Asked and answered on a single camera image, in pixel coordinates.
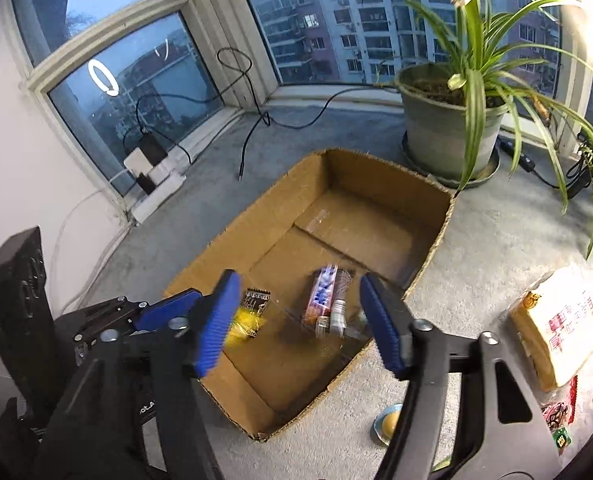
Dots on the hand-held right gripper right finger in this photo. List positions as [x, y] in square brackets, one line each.
[382, 330]

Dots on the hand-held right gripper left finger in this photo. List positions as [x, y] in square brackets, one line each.
[220, 327]

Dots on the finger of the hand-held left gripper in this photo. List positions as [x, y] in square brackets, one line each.
[164, 308]

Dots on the brown cardboard box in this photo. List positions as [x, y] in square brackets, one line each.
[356, 220]

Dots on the bagged sliced bread loaf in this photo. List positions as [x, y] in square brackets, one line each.
[561, 330]

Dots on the yellow snack packet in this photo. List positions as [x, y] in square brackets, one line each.
[246, 328]

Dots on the dark patterned snack packet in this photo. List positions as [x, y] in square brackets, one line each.
[257, 301]

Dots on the small white capped bottle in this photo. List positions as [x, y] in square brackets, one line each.
[339, 316]
[322, 326]

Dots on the small blue yellow cup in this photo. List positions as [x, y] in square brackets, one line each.
[389, 425]

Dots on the small black plug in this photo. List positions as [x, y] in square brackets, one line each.
[145, 183]

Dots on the white power strip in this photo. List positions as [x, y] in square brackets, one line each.
[165, 177]

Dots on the white power adapter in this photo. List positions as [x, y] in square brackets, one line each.
[135, 160]

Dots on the black charger brick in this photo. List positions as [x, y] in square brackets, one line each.
[152, 149]

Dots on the dark pot saucer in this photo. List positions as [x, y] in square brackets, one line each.
[486, 173]

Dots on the red snack packet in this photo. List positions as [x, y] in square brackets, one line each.
[558, 412]

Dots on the grey plant pot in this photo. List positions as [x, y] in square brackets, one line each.
[436, 130]

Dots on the small green packet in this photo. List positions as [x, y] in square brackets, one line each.
[561, 441]

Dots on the green spider plant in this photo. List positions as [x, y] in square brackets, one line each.
[470, 95]

